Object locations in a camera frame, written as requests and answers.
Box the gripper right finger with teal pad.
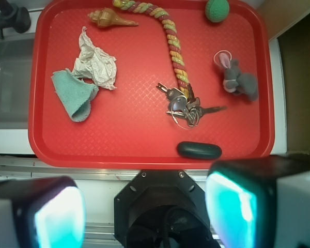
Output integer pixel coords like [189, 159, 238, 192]
[205, 155, 310, 247]

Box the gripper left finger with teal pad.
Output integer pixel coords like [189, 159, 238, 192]
[0, 176, 86, 247]

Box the black oval case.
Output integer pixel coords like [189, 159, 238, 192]
[177, 142, 222, 160]

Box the gray plush bunny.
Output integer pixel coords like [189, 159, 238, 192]
[213, 50, 259, 101]

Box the teal cloth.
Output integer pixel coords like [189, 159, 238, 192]
[51, 68, 99, 122]

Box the bunch of metal keys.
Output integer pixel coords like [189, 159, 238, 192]
[156, 83, 227, 129]

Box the crumpled white paper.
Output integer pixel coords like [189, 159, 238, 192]
[72, 26, 117, 90]

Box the steel sink basin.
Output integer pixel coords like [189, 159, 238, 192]
[0, 38, 34, 129]

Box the red plastic tray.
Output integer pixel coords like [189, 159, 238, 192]
[28, 1, 275, 169]

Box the green rubber ball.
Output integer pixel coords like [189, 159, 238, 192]
[205, 0, 230, 23]

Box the tan spiral seashell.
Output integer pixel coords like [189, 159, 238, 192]
[87, 8, 139, 28]

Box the multicolour twisted rope toy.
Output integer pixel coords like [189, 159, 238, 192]
[113, 1, 194, 100]

